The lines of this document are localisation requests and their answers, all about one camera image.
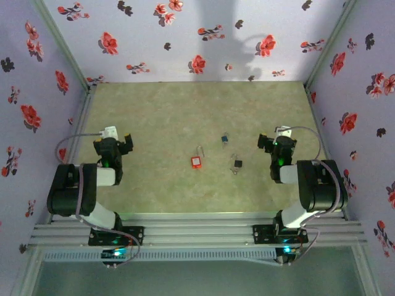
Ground red padlock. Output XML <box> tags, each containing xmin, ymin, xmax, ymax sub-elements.
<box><xmin>190</xmin><ymin>146</ymin><xmax>207</xmax><ymax>170</ymax></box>

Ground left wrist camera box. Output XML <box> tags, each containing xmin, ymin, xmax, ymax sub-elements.
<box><xmin>99</xmin><ymin>125</ymin><xmax>120</xmax><ymax>139</ymax></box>

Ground aluminium side rail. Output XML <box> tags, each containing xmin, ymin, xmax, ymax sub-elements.
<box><xmin>304</xmin><ymin>84</ymin><xmax>352</xmax><ymax>221</ymax></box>
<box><xmin>51</xmin><ymin>88</ymin><xmax>97</xmax><ymax>224</ymax></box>

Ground right black mount plate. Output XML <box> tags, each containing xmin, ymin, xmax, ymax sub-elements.
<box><xmin>252</xmin><ymin>224</ymin><xmax>309</xmax><ymax>245</ymax></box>

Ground black mount plate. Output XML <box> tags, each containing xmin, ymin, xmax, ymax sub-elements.
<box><xmin>252</xmin><ymin>224</ymin><xmax>309</xmax><ymax>245</ymax></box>
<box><xmin>88</xmin><ymin>226</ymin><xmax>145</xmax><ymax>247</ymax></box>

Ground left black mount plate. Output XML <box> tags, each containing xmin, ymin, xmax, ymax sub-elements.
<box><xmin>88</xmin><ymin>226</ymin><xmax>145</xmax><ymax>247</ymax></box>

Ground aluminium corner post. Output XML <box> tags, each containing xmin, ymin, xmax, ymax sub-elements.
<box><xmin>32</xmin><ymin>0</ymin><xmax>97</xmax><ymax>93</ymax></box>
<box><xmin>304</xmin><ymin>0</ymin><xmax>360</xmax><ymax>90</ymax></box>

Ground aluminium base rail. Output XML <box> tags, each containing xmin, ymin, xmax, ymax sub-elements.
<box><xmin>27</xmin><ymin>212</ymin><xmax>368</xmax><ymax>248</ymax></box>

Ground grey slotted cable duct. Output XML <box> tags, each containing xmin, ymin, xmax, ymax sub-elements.
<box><xmin>41</xmin><ymin>249</ymin><xmax>277</xmax><ymax>263</ymax></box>

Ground aluminium frame leg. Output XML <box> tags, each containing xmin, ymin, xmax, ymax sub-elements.
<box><xmin>351</xmin><ymin>243</ymin><xmax>382</xmax><ymax>296</ymax></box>
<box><xmin>10</xmin><ymin>246</ymin><xmax>44</xmax><ymax>296</ymax></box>

